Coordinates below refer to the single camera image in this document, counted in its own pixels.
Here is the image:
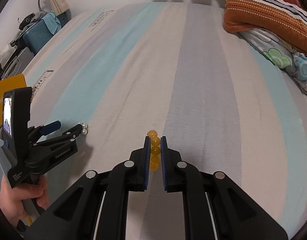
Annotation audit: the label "light blue cloth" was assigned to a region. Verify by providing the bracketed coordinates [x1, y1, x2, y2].
[42, 11, 62, 35]

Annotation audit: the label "white pearl earrings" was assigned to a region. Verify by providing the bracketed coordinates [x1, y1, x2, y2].
[80, 123, 88, 135]

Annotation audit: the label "striped bed sheet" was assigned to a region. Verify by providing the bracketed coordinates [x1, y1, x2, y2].
[24, 3, 307, 237]

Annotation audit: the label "person's left hand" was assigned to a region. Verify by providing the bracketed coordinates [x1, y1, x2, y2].
[0, 175, 50, 227]

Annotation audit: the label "floral folded quilt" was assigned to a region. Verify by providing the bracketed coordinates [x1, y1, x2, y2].
[239, 28, 307, 95]

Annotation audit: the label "striped orange pillow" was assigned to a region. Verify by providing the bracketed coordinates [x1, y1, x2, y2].
[224, 0, 307, 54]

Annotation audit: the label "teal suitcase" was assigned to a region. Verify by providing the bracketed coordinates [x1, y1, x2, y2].
[21, 20, 54, 55]

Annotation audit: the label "yellow bead bracelet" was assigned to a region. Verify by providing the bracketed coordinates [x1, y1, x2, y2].
[146, 129, 162, 172]

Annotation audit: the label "grey suitcase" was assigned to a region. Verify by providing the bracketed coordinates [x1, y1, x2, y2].
[0, 47, 34, 80]

